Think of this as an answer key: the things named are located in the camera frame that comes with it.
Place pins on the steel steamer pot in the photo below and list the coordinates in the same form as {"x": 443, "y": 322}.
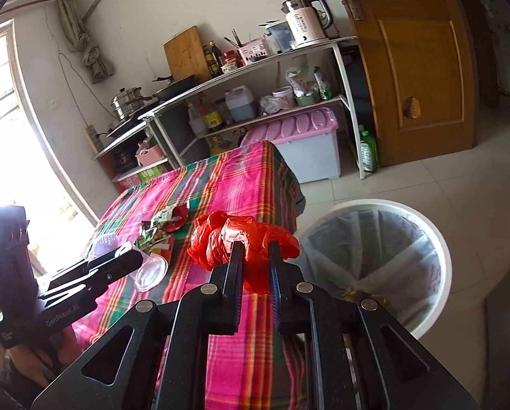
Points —
{"x": 127, "y": 101}

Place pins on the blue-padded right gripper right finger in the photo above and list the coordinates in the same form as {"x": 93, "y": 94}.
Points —
{"x": 358, "y": 356}

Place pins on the person's left hand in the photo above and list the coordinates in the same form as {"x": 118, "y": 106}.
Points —
{"x": 36, "y": 365}

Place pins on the pink-lidded storage box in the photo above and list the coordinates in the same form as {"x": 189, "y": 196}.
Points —
{"x": 307, "y": 141}

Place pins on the plaid pink tablecloth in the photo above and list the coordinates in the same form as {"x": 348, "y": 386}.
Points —
{"x": 249, "y": 194}

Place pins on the white oil jug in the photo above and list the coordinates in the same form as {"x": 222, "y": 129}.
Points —
{"x": 241, "y": 104}

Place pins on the soy sauce bottle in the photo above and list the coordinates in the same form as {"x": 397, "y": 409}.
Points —
{"x": 210, "y": 113}

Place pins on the green plastic bottle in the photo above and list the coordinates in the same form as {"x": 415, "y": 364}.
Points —
{"x": 368, "y": 151}

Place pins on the wooden cutting board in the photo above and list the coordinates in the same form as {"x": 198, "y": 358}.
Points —
{"x": 185, "y": 56}

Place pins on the clear plastic container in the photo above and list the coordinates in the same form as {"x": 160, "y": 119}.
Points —
{"x": 279, "y": 36}

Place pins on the white trash bin with liner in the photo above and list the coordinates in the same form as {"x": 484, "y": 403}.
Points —
{"x": 385, "y": 249}

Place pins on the green snack bag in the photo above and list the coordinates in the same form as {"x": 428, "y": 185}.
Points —
{"x": 152, "y": 231}

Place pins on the pink basket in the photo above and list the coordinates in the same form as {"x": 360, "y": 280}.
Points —
{"x": 148, "y": 155}

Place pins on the pink utensil holder box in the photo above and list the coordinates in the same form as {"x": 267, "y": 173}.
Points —
{"x": 254, "y": 51}

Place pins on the black frying pan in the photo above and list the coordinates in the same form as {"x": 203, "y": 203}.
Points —
{"x": 174, "y": 88}

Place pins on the wooden door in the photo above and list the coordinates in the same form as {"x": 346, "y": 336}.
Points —
{"x": 420, "y": 71}

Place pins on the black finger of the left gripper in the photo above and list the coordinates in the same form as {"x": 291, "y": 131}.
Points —
{"x": 99, "y": 272}

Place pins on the clear plastic cup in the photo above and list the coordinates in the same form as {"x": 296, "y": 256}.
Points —
{"x": 152, "y": 270}

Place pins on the red flat packet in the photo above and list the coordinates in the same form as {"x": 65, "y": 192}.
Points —
{"x": 178, "y": 218}

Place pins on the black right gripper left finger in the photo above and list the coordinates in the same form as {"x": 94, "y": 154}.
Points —
{"x": 155, "y": 356}

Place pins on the white electric kettle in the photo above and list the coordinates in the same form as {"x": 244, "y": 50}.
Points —
{"x": 308, "y": 20}

